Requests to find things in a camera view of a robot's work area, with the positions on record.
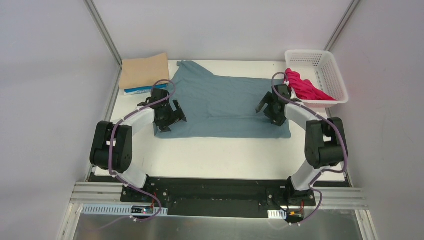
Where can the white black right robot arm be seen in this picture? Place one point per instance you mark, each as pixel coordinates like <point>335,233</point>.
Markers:
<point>325,142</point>

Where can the left aluminium frame post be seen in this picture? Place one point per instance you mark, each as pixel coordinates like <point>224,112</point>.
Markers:
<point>97,18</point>

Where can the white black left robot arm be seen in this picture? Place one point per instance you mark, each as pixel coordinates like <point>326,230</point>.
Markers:
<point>112,146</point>

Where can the pink red t shirt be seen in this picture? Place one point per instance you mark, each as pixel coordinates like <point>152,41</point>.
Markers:
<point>304,89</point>

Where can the folded blue white t shirt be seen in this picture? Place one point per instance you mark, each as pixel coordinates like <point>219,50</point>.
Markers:
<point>142,90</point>

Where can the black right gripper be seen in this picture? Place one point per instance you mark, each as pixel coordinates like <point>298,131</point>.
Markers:
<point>269,107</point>

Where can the right controller circuit board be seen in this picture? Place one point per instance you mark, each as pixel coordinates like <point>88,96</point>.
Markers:
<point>295,215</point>

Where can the folded tan t shirt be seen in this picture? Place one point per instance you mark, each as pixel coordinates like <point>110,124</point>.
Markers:
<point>144,72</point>

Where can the controller circuit board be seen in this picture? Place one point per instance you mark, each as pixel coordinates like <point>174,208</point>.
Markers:
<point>295,215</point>
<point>142,210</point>

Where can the aluminium front rail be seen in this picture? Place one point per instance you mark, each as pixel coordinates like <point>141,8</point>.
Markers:
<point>343,198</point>

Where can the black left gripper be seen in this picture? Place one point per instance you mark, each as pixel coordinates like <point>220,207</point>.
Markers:
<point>173,117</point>

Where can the white plastic laundry basket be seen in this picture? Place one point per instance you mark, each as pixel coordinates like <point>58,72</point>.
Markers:
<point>319,67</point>

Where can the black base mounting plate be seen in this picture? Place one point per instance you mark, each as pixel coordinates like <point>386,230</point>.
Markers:
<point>223,198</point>

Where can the aluminium frame post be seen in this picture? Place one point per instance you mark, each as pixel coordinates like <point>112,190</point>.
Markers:
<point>351,9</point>
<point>97,18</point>

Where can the grey-blue t shirt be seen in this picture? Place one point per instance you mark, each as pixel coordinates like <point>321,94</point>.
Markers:
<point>220,106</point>

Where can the right aluminium frame post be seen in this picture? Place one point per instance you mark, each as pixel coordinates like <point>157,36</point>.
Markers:
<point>351,9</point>

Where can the left controller circuit board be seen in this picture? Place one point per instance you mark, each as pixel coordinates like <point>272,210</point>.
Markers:
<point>142,210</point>

